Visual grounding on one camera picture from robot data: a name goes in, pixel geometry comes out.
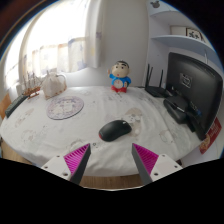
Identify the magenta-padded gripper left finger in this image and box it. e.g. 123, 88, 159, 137
41, 143, 92, 186

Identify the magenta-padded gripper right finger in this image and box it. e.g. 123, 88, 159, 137
131, 142, 184, 186

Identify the black computer mouse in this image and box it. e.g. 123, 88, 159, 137
98, 119, 133, 143

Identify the round purple printed mouse pad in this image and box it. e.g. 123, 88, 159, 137
45, 95, 85, 121

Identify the white printed tablecloth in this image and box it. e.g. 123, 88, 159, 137
0, 85, 204, 178

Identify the black device box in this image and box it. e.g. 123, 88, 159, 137
162, 95, 201, 125

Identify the black router with antennas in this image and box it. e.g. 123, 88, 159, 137
144, 63, 173, 99

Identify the red paper packet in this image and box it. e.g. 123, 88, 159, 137
199, 117, 223, 155

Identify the white lace handbag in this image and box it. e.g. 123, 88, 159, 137
40, 70, 68, 101

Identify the wooden model sailing ship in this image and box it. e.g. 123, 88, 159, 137
21, 71, 43, 100

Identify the cartoon boy figurine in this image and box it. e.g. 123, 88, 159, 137
106, 60, 132, 94

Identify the orange wooden chair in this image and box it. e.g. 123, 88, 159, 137
0, 93, 13, 121

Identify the black monitor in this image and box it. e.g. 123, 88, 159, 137
165, 51, 224, 142

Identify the white star-print curtain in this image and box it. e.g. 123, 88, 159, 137
18, 0, 104, 79

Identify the white wall shelf unit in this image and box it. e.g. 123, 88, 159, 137
146, 0, 214, 61

